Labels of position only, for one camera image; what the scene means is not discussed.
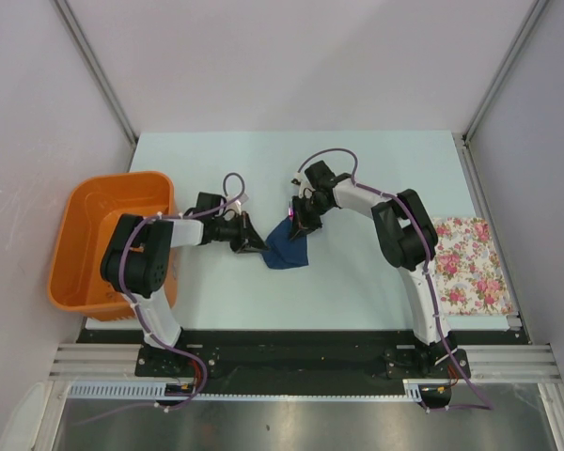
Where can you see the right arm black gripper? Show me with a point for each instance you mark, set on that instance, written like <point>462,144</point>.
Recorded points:
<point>300,223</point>

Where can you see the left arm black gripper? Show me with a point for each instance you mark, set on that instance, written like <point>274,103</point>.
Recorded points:
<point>247,239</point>

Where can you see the dark blue paper napkin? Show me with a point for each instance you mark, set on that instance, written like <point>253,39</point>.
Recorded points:
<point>284,253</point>

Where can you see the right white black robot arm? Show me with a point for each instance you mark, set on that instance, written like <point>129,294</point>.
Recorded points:
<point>407,239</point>

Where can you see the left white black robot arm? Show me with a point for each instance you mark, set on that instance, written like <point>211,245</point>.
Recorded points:
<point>138,256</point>

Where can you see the floral cloth mat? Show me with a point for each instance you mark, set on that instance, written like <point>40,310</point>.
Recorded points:
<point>468,273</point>

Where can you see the orange plastic basket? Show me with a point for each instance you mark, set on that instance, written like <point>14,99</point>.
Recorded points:
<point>90,218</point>

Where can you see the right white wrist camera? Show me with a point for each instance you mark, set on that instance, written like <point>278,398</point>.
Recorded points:
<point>302,183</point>

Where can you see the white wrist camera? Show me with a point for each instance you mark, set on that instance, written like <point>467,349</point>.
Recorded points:
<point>240,201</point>
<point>302,183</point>

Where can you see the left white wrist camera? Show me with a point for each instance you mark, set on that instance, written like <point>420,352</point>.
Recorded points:
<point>240,201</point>

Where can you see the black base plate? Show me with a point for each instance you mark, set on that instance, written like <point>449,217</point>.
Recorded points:
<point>294,356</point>

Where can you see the white slotted cable duct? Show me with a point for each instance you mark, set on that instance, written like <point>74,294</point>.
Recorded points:
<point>173,392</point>

